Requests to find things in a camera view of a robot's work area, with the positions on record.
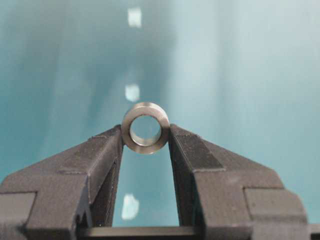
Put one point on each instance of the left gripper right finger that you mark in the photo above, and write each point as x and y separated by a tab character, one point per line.
230	197

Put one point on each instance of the near white tape mark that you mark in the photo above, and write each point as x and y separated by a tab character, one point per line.
130	207

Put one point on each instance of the silver metal washer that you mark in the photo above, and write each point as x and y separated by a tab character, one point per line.
145	128

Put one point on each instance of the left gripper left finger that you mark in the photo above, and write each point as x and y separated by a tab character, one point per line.
76	188

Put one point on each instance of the far white tape mark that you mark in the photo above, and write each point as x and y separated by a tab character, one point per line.
134	17

